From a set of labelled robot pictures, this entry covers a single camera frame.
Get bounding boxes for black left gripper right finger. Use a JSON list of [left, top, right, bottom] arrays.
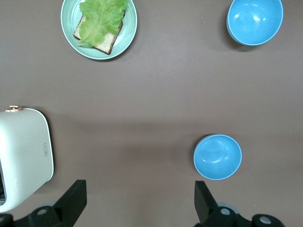
[[194, 181, 253, 227]]

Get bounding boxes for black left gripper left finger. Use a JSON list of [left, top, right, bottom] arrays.
[[14, 180, 87, 227]]

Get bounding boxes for blue bowl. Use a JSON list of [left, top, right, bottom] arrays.
[[193, 134, 242, 181], [226, 0, 284, 46]]

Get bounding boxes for cream white toaster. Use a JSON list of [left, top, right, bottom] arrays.
[[0, 105, 54, 213]]

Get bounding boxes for bread slice with brown crust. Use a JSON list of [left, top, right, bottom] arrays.
[[73, 9, 126, 55]]

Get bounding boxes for green plate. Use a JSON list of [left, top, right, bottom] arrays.
[[60, 0, 138, 60]]

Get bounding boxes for green lettuce leaf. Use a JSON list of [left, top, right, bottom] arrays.
[[76, 0, 130, 48]]

